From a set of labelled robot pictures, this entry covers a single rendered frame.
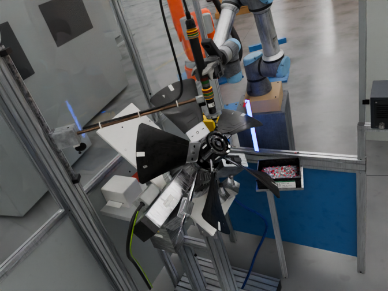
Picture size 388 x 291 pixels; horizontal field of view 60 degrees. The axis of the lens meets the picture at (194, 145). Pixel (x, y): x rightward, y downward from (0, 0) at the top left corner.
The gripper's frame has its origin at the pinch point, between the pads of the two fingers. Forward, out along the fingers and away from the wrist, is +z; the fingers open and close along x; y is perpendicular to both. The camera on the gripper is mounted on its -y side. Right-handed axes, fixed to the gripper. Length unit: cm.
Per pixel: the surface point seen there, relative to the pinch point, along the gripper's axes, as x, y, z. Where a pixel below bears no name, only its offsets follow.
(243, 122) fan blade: -5.1, 34.4, -19.1
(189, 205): 0, 43, 31
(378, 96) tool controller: -60, 28, -33
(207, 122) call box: 25, 44, -34
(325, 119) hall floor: 2, 150, -217
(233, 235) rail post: 31, 143, -38
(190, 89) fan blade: 12.5, 11.7, -9.3
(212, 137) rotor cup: -3.0, 26.4, 6.4
